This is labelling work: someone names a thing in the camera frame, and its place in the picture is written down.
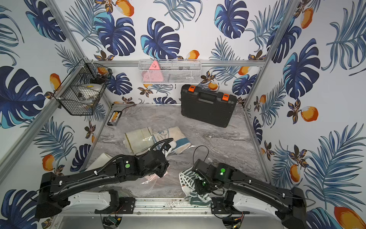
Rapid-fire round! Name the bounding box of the cream striped towel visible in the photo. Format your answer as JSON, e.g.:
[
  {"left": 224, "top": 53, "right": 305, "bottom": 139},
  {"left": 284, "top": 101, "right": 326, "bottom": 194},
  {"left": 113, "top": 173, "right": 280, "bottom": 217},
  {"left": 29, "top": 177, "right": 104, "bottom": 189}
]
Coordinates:
[{"left": 123, "top": 127, "right": 155, "bottom": 155}]

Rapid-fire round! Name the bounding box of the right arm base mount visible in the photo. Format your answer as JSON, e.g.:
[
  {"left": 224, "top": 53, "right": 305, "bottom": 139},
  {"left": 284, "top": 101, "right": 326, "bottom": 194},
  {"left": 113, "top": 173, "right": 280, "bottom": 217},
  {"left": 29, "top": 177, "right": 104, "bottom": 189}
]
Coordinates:
[{"left": 211, "top": 190, "right": 250, "bottom": 215}]

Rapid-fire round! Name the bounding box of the blue white patterned towel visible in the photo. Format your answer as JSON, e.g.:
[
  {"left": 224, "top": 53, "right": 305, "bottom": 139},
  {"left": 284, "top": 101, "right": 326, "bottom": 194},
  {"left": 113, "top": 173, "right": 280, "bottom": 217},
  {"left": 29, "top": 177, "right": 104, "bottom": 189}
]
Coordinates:
[{"left": 153, "top": 127, "right": 191, "bottom": 156}]

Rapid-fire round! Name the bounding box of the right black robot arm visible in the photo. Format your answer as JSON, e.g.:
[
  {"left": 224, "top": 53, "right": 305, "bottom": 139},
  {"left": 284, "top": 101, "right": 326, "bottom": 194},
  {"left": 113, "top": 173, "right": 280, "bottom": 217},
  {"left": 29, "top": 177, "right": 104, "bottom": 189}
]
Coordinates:
[{"left": 192, "top": 159, "right": 307, "bottom": 229}]

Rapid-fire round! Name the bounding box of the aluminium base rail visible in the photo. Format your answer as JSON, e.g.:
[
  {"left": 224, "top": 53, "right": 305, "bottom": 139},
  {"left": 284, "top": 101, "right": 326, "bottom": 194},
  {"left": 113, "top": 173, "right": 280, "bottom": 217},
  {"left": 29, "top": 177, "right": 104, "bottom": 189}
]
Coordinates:
[{"left": 59, "top": 194, "right": 276, "bottom": 218}]

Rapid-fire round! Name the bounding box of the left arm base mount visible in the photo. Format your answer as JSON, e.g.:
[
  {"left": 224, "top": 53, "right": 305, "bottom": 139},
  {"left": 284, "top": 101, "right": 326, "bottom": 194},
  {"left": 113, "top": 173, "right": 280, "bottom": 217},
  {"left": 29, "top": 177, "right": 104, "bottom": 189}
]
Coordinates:
[{"left": 94, "top": 189, "right": 136, "bottom": 215}]

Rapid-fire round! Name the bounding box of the pink towel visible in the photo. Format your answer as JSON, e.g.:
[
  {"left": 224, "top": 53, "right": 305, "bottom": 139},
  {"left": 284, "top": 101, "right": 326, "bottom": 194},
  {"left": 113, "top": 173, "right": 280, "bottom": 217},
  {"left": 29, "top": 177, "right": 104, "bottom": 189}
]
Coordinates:
[{"left": 142, "top": 174, "right": 160, "bottom": 184}]

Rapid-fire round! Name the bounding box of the clear plastic vacuum bag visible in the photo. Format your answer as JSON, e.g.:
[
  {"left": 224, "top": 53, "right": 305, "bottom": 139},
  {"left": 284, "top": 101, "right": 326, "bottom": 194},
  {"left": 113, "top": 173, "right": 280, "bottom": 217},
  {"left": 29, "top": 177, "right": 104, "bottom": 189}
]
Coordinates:
[{"left": 97, "top": 120, "right": 218, "bottom": 198}]

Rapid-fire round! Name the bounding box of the clear mesh wall tray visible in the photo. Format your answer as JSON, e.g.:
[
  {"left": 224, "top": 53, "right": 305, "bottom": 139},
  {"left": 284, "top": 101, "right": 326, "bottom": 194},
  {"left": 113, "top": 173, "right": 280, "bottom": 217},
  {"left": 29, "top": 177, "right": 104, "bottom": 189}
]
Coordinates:
[{"left": 138, "top": 59, "right": 202, "bottom": 85}]

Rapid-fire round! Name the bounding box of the small black battery box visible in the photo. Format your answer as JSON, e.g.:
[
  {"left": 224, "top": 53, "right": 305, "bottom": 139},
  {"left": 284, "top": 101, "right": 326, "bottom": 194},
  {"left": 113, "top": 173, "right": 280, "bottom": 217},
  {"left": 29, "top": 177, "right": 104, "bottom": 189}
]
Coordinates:
[{"left": 107, "top": 111, "right": 122, "bottom": 126}]

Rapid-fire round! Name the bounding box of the black plastic tool case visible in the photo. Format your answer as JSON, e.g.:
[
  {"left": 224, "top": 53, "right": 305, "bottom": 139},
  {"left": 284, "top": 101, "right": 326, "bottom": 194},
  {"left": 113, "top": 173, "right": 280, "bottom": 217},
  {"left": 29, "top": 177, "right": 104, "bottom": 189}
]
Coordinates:
[{"left": 181, "top": 85, "right": 237, "bottom": 128}]

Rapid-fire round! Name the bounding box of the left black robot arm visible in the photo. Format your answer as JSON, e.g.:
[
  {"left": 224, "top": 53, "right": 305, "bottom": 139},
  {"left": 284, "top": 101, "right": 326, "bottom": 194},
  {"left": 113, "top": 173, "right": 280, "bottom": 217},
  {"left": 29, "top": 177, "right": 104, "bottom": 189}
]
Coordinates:
[{"left": 35, "top": 150, "right": 169, "bottom": 219}]

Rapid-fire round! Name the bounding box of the pink triangular object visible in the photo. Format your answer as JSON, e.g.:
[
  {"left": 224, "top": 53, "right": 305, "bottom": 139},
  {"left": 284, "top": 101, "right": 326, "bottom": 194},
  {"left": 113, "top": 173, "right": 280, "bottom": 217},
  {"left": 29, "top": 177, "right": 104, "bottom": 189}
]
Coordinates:
[{"left": 142, "top": 60, "right": 164, "bottom": 84}]

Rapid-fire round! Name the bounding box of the black white striped towel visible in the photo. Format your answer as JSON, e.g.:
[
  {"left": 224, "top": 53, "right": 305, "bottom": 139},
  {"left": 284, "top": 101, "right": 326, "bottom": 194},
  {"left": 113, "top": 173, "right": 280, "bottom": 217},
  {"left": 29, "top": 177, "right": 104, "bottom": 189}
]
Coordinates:
[{"left": 179, "top": 167, "right": 212, "bottom": 206}]

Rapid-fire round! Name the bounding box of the black wire basket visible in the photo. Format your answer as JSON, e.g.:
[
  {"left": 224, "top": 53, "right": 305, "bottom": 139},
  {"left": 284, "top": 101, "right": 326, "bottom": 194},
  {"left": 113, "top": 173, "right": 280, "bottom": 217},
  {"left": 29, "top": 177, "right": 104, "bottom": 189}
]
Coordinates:
[{"left": 52, "top": 59, "right": 112, "bottom": 116}]

